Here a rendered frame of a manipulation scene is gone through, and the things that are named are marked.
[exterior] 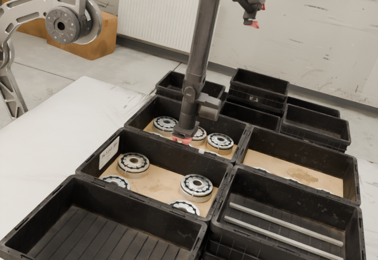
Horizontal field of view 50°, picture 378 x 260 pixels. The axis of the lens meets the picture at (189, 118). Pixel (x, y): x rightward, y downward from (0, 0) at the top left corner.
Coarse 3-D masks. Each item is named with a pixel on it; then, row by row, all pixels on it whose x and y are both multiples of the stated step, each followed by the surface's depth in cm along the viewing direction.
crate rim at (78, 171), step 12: (120, 132) 133; (132, 132) 134; (108, 144) 126; (168, 144) 132; (204, 156) 129; (228, 168) 126; (96, 180) 110; (132, 192) 108; (168, 204) 106; (216, 204) 110; (192, 216) 104
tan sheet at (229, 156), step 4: (152, 120) 163; (148, 124) 160; (152, 124) 160; (148, 128) 157; (164, 136) 154; (180, 140) 154; (204, 144) 155; (196, 148) 151; (204, 148) 152; (232, 152) 153; (224, 156) 150; (228, 156) 150
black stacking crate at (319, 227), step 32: (256, 192) 129; (288, 192) 125; (224, 224) 119; (256, 224) 121; (320, 224) 126; (352, 224) 119; (224, 256) 108; (256, 256) 104; (320, 256) 114; (352, 256) 109
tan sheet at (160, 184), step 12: (108, 168) 131; (156, 168) 136; (132, 180) 128; (144, 180) 129; (156, 180) 130; (168, 180) 131; (180, 180) 133; (144, 192) 124; (156, 192) 125; (168, 192) 126; (216, 192) 130; (204, 204) 124; (204, 216) 120
